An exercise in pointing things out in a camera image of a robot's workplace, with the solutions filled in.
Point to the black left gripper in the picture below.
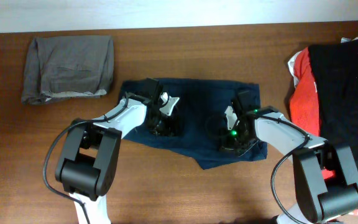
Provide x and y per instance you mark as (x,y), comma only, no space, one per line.
(161,123)

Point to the navy blue shorts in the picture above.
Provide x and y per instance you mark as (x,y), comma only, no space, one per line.
(200,110)

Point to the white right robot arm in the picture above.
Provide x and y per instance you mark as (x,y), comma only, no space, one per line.
(325,174)

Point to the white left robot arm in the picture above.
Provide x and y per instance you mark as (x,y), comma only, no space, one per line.
(88,161)

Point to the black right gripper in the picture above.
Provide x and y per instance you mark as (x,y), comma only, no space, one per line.
(233,143)

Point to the black garment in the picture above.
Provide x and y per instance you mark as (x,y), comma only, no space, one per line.
(335,70)

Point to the red garment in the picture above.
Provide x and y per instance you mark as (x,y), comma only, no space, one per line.
(303,104)

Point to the folded grey shorts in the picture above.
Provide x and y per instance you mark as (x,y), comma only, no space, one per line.
(63,67)

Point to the white patterned garment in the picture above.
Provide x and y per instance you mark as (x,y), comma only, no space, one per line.
(292,60)

